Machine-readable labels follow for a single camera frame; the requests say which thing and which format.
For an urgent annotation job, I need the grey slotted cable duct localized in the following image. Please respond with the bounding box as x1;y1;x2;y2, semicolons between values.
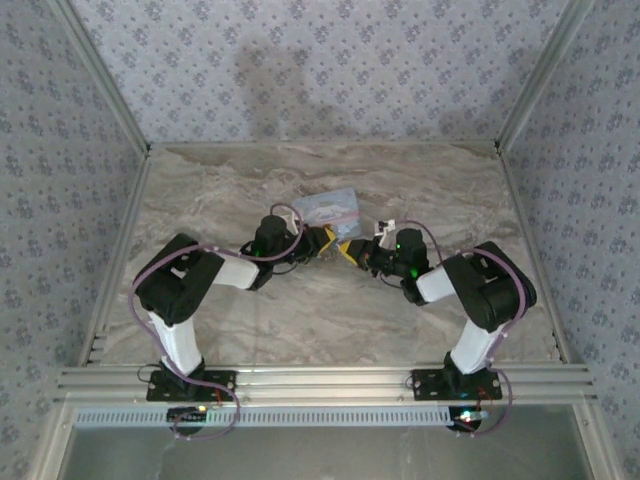
73;404;485;429

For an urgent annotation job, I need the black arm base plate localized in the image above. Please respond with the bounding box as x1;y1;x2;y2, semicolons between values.
410;368;503;401
146;368;237;402

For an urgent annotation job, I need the grey metal sheet panel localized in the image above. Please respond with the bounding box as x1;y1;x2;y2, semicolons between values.
59;424;596;480

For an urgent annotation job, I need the aluminium frame post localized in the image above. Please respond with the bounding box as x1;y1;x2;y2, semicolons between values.
493;0;597;157
49;0;152;157

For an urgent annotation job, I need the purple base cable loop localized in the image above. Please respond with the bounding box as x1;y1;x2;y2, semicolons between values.
169;379;242;442
453;369;517;439

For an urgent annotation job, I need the aluminium table side rail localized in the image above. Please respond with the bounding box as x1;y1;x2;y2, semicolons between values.
77;152;154;369
497;149;571;366

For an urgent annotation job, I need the small black circuit board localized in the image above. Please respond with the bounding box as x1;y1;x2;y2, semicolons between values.
167;405;210;425
448;405;494;431

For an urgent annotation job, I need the aluminium mounting rail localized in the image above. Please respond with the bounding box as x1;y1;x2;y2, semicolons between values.
53;364;599;405

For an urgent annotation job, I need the light blue cartoon tin box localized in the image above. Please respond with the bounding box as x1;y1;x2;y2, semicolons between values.
291;187;362;240

